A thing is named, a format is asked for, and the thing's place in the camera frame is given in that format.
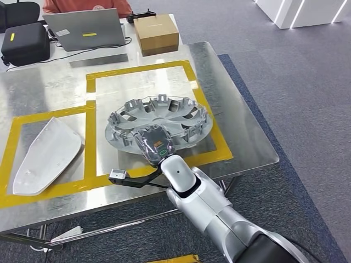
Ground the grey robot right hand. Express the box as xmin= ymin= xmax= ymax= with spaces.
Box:
xmin=133 ymin=125 xmax=176 ymax=168

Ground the grey plastic wheel cover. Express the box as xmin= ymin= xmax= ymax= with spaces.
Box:
xmin=104 ymin=94 xmax=214 ymax=157

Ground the white desk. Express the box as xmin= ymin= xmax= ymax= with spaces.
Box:
xmin=0 ymin=14 xmax=183 ymax=72

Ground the brown cardboard box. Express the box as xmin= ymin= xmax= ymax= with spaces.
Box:
xmin=134 ymin=14 xmax=179 ymax=57

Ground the yellow floor tape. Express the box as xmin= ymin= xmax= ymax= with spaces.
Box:
xmin=148 ymin=254 xmax=201 ymax=263

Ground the white plastic body panel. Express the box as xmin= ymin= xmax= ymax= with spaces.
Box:
xmin=12 ymin=117 xmax=82 ymax=197

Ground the grey laptop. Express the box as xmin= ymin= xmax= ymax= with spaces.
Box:
xmin=42 ymin=8 xmax=126 ymax=52

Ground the person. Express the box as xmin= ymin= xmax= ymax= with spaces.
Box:
xmin=42 ymin=0 xmax=133 ymax=19

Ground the black zip case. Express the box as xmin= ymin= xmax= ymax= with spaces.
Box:
xmin=1 ymin=22 xmax=51 ymax=67

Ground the white lit display plinth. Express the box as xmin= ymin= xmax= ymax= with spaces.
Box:
xmin=254 ymin=0 xmax=351 ymax=30

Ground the black camera bracket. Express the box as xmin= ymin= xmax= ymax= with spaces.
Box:
xmin=109 ymin=165 xmax=171 ymax=190

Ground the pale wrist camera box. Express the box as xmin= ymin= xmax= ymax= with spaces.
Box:
xmin=109 ymin=168 xmax=127 ymax=181

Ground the black desk cable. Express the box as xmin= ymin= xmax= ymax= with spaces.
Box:
xmin=5 ymin=36 xmax=132 ymax=72

